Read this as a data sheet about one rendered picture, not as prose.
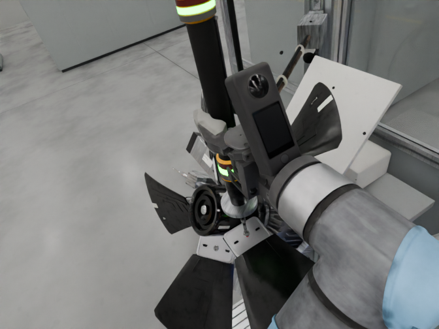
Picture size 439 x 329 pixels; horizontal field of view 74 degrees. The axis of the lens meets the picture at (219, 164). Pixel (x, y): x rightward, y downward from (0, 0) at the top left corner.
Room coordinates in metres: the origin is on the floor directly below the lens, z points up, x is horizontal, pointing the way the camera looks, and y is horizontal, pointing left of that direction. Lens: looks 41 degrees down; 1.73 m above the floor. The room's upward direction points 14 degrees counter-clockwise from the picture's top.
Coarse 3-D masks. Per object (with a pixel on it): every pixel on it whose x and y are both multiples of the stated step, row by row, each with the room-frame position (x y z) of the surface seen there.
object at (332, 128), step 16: (320, 96) 0.46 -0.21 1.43; (304, 112) 0.47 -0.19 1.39; (320, 112) 0.41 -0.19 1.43; (336, 112) 0.37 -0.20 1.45; (304, 128) 0.41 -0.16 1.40; (320, 128) 0.37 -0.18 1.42; (336, 128) 0.34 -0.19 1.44; (304, 144) 0.37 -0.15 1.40; (320, 144) 0.34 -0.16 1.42; (336, 144) 0.31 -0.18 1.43
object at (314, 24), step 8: (304, 16) 0.92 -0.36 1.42; (312, 16) 0.90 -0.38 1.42; (320, 16) 0.88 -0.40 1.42; (304, 24) 0.85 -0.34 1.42; (312, 24) 0.84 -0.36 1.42; (320, 24) 0.82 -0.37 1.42; (304, 32) 0.85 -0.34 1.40; (312, 32) 0.83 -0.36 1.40; (320, 32) 0.82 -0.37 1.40; (312, 40) 0.83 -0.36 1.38; (320, 40) 0.82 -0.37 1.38; (312, 48) 0.83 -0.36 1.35; (320, 48) 0.82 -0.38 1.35
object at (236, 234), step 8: (240, 224) 0.40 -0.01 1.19; (248, 224) 0.39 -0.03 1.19; (256, 224) 0.39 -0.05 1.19; (232, 232) 0.38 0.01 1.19; (240, 232) 0.38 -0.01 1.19; (256, 232) 0.37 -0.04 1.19; (264, 232) 0.37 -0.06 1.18; (232, 240) 0.36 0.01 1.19; (240, 240) 0.36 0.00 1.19; (248, 240) 0.36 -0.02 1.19; (256, 240) 0.35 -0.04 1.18; (232, 248) 0.35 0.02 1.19; (240, 248) 0.34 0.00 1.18; (248, 248) 0.34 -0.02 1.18
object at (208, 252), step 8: (200, 240) 0.42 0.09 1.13; (208, 240) 0.42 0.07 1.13; (216, 240) 0.42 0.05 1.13; (200, 248) 0.41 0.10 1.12; (208, 248) 0.41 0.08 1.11; (224, 248) 0.40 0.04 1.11; (200, 256) 0.40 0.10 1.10; (208, 256) 0.40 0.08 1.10; (216, 256) 0.39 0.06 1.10; (224, 256) 0.39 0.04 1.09; (232, 256) 0.39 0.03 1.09
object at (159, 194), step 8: (144, 176) 0.72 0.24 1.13; (152, 184) 0.67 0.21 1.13; (160, 184) 0.63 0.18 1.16; (152, 192) 0.67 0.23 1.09; (160, 192) 0.63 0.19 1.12; (168, 192) 0.60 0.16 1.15; (152, 200) 0.68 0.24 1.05; (160, 200) 0.64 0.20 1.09; (168, 200) 0.60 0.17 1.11; (176, 200) 0.57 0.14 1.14; (184, 200) 0.54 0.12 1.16; (160, 208) 0.64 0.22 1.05; (168, 208) 0.61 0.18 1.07; (176, 208) 0.58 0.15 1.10; (184, 208) 0.55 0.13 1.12; (160, 216) 0.65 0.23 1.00; (168, 216) 0.62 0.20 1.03; (176, 216) 0.59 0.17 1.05; (184, 216) 0.56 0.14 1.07; (168, 224) 0.62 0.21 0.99; (176, 224) 0.59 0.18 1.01; (184, 224) 0.57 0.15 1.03
